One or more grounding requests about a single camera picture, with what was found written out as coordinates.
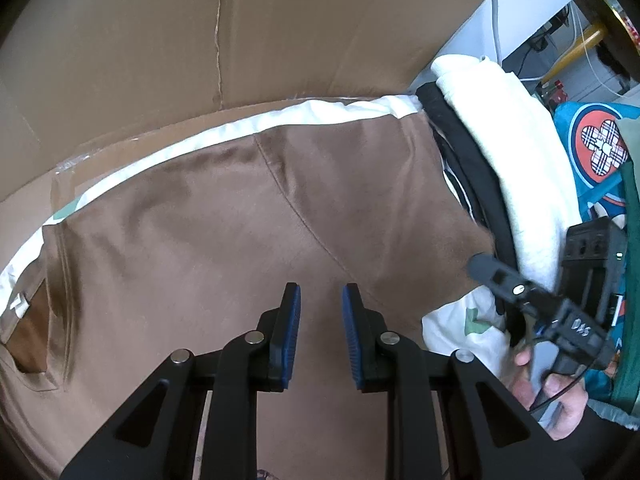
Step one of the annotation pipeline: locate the brown graphic t-shirt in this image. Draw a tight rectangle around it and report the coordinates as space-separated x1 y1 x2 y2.
1 113 494 479

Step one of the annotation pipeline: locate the person right hand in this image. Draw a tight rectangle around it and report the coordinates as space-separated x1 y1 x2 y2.
510 347 588 441

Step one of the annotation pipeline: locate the cream bear print bedsheet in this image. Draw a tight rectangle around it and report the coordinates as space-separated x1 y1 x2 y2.
0 91 509 378

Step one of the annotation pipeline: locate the white folded towel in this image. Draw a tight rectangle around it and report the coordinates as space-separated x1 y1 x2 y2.
432 54 582 290

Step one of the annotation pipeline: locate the teal patterned bag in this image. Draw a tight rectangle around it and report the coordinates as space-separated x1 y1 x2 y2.
553 102 639 412

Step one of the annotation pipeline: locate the brown cardboard sheet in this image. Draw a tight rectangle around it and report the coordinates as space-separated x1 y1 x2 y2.
0 0 494 241

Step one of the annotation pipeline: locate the white power cable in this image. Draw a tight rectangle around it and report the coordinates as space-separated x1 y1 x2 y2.
470 0 507 64

